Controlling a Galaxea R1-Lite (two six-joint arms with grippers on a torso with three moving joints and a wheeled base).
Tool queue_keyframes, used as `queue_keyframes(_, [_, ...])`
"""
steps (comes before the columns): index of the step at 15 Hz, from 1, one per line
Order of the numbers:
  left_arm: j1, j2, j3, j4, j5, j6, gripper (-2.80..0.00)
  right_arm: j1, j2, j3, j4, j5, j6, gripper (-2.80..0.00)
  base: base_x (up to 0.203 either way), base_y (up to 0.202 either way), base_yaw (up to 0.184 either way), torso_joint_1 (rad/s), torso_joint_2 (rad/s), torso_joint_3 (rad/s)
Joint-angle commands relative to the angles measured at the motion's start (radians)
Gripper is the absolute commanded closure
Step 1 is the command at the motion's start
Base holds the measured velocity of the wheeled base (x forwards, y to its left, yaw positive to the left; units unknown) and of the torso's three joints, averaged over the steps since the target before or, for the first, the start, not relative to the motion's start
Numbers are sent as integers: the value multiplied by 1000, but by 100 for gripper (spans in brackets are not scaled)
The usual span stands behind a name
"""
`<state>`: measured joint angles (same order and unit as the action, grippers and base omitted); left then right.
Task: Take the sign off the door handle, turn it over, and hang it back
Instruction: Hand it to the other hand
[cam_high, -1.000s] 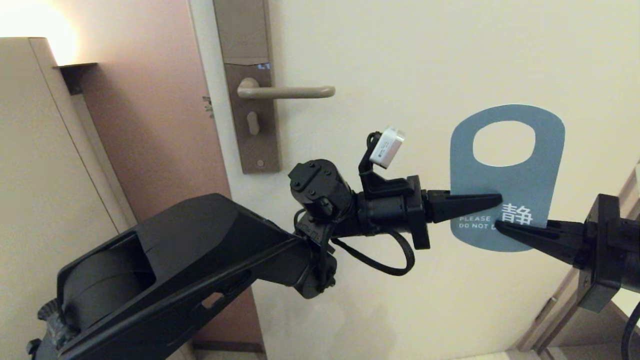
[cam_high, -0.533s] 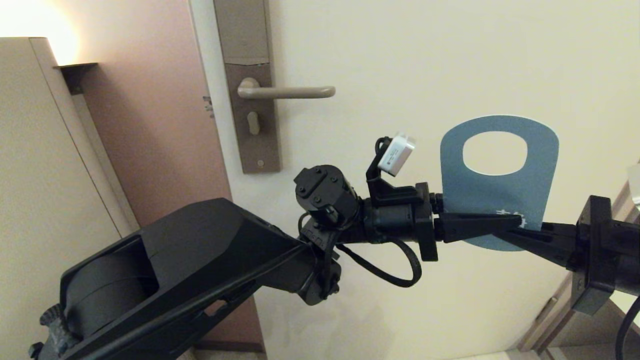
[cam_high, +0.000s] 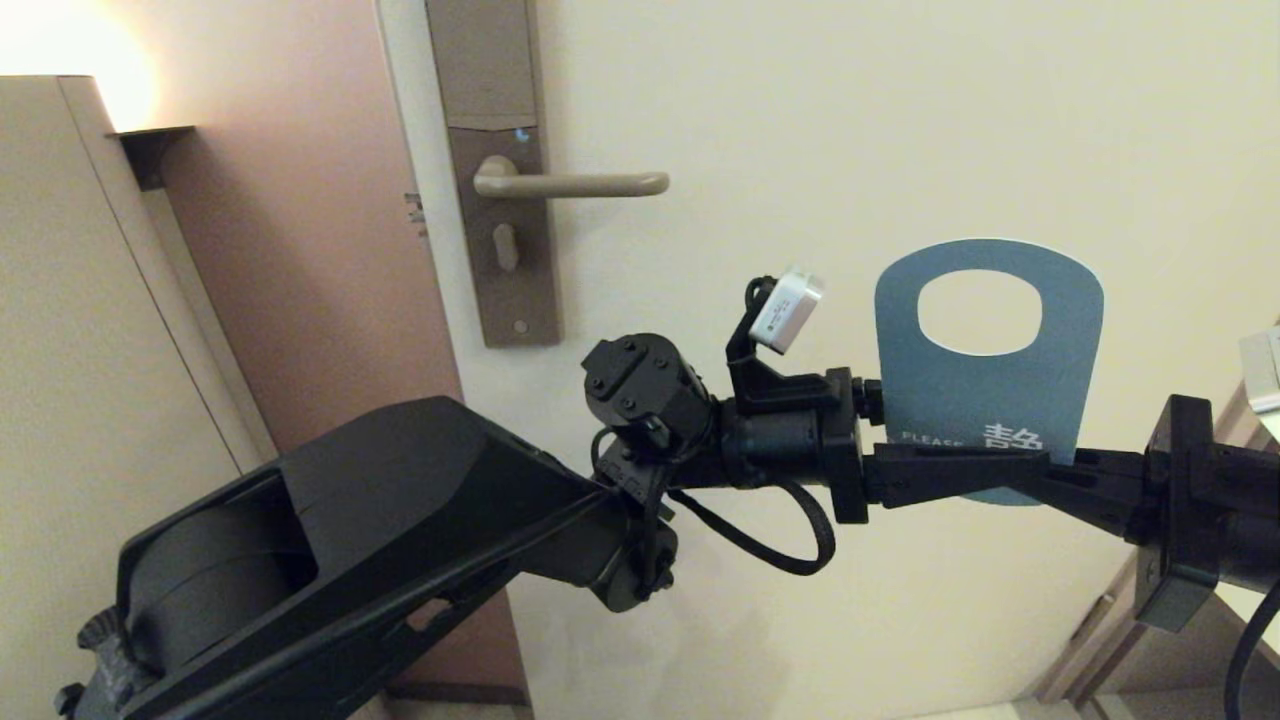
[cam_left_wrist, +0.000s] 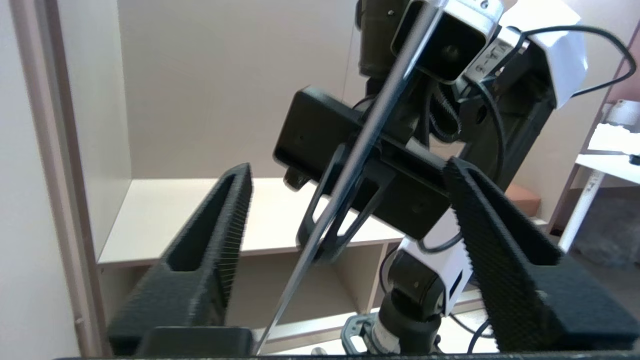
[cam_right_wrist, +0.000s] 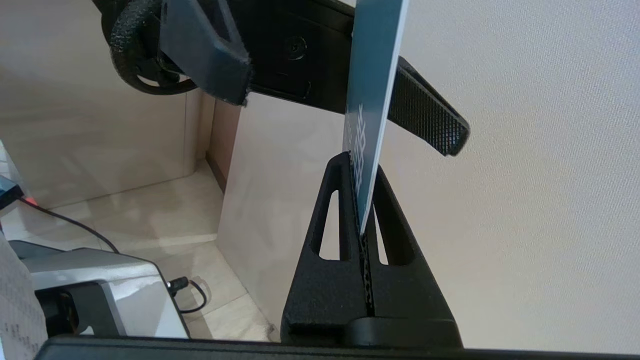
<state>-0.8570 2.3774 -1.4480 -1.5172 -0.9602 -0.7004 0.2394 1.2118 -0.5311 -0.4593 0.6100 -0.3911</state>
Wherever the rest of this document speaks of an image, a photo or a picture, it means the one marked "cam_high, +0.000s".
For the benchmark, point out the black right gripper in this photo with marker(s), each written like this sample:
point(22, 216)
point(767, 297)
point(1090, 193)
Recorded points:
point(1200, 510)

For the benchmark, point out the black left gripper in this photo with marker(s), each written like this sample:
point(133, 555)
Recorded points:
point(790, 450)

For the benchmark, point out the blue do-not-disturb door sign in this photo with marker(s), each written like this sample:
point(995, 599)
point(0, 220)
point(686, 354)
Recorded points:
point(1000, 390)

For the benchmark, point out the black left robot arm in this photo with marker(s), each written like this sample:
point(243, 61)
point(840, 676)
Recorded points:
point(400, 500)

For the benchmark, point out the white door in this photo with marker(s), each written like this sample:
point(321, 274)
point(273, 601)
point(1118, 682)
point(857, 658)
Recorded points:
point(800, 100)

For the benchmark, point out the brown door lock plate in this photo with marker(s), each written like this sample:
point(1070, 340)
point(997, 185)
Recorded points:
point(485, 60)

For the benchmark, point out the dark baseboard strip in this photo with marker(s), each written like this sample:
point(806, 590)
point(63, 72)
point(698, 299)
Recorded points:
point(470, 694)

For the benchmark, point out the small metal latch plate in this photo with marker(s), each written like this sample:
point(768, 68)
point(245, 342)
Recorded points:
point(415, 212)

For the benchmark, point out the brown frame hinge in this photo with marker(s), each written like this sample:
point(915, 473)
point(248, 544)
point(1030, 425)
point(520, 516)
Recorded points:
point(1090, 620)

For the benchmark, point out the black left camera bracket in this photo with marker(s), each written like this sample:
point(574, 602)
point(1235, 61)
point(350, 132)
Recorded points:
point(770, 385)

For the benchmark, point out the brown closet door frame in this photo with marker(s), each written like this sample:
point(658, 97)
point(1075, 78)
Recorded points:
point(1100, 640)

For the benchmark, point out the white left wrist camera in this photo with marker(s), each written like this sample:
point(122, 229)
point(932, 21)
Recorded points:
point(788, 310)

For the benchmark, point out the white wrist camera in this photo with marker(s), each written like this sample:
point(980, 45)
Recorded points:
point(788, 310)
point(1262, 370)

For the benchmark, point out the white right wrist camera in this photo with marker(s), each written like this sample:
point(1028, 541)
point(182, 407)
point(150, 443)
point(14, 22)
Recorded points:
point(1262, 370)

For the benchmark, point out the dark wall lamp bracket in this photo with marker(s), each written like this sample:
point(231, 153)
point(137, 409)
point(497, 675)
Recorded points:
point(155, 145)

